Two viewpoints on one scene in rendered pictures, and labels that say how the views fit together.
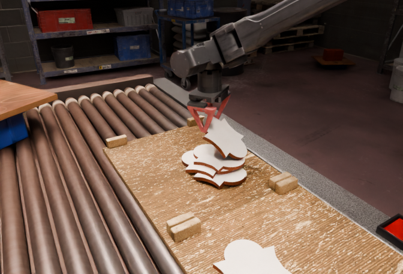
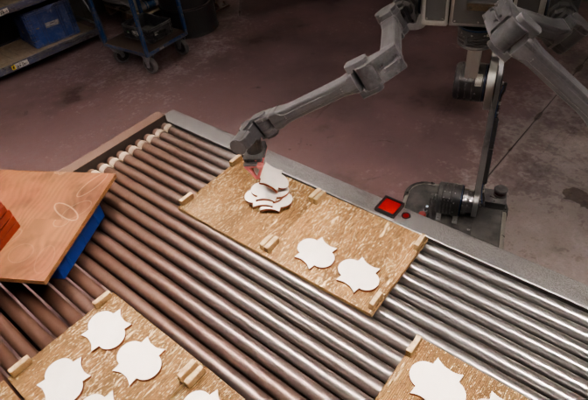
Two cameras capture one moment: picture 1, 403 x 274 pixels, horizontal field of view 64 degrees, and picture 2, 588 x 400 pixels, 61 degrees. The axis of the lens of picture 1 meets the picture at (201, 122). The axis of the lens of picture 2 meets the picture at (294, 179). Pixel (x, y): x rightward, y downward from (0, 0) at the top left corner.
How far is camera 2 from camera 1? 1.01 m
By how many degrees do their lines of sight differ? 19
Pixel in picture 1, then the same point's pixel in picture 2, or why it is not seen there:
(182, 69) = (241, 150)
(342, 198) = (354, 194)
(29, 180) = (143, 248)
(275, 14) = (292, 111)
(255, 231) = (310, 232)
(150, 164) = (222, 209)
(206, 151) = (260, 188)
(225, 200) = (285, 219)
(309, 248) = (340, 232)
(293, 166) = (319, 178)
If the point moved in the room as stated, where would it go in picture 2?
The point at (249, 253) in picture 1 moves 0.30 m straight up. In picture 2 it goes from (311, 245) to (303, 173)
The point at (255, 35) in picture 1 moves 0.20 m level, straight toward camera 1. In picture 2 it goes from (283, 122) to (295, 160)
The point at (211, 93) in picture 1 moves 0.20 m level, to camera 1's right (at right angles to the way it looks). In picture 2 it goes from (257, 154) to (312, 138)
